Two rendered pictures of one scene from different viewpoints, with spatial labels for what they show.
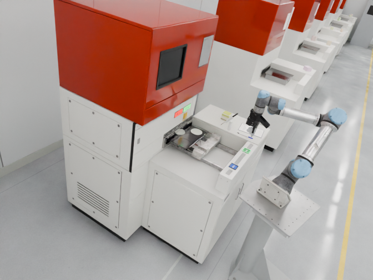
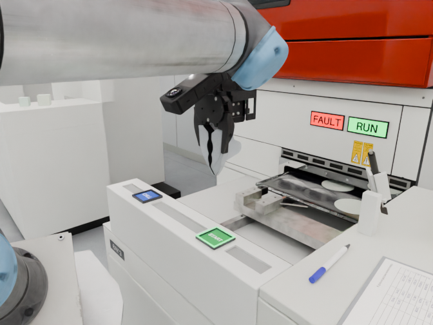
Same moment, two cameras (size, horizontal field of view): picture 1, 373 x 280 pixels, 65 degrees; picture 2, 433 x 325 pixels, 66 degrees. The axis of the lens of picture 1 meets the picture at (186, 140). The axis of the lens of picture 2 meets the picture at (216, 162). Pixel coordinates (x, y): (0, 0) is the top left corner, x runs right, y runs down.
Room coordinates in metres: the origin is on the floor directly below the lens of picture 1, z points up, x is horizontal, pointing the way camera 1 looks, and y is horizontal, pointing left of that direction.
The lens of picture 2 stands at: (2.14, -0.99, 1.30)
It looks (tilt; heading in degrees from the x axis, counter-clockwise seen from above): 18 degrees down; 114
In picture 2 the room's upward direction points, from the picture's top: straight up
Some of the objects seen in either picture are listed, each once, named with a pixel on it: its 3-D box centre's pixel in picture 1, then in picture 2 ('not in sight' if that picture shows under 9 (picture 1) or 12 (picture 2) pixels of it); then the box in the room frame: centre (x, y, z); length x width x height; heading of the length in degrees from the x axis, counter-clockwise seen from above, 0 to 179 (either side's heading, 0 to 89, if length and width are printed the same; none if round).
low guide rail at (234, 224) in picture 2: (198, 157); (252, 215); (1.88, -0.12, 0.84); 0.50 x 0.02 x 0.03; 65
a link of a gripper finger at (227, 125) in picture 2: not in sight; (221, 127); (1.93, -0.49, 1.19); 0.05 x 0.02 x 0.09; 155
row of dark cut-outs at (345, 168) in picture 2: (179, 125); (336, 166); (2.09, 0.08, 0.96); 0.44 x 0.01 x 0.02; 155
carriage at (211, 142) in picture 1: (206, 146); (290, 223); (2.00, -0.18, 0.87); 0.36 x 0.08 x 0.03; 155
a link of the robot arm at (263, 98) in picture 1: (262, 99); not in sight; (1.92, -0.46, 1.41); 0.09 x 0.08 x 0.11; 80
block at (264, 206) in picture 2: (203, 148); (269, 204); (1.93, -0.14, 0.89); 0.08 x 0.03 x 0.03; 65
